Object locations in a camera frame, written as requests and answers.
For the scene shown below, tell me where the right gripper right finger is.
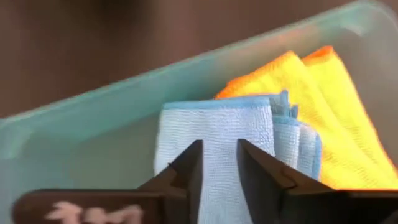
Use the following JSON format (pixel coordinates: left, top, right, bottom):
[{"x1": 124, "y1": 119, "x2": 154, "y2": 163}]
[{"x1": 236, "y1": 138, "x2": 398, "y2": 224}]

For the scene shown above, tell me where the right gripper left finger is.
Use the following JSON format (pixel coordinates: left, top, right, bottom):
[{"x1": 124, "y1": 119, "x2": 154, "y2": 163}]
[{"x1": 11, "y1": 139, "x2": 205, "y2": 224}]

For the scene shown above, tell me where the blue microfiber towel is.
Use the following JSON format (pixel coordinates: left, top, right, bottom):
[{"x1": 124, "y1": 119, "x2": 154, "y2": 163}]
[{"x1": 154, "y1": 90, "x2": 323, "y2": 224}]

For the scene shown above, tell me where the orange microfiber towel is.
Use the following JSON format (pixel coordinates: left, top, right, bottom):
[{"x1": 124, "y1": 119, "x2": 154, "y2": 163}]
[{"x1": 214, "y1": 45, "x2": 398, "y2": 190}]

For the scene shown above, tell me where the teal plastic bin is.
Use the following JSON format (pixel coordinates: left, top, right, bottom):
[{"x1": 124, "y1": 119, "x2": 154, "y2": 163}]
[{"x1": 0, "y1": 0, "x2": 398, "y2": 224}]

